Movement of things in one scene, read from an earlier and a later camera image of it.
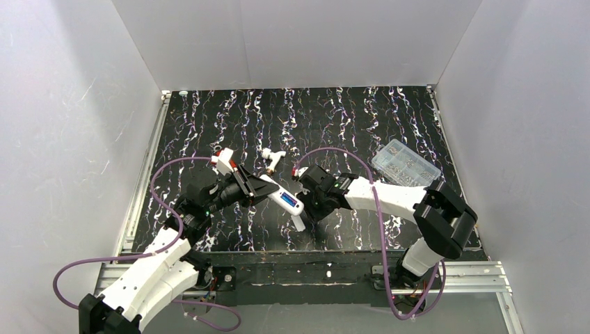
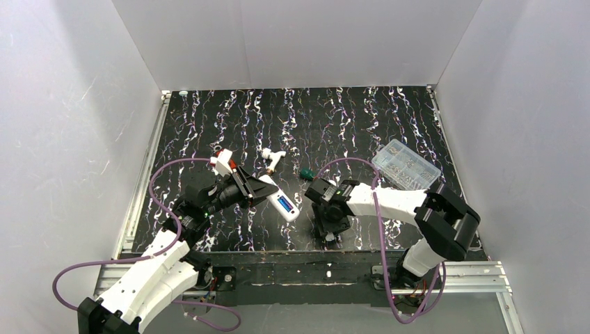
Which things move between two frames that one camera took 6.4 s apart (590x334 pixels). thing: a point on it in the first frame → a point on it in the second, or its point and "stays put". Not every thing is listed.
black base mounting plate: x=307 y=278 stays put
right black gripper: x=309 y=183 → x=329 y=229
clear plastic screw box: x=401 y=163 stays put
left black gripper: x=248 y=185 stays put
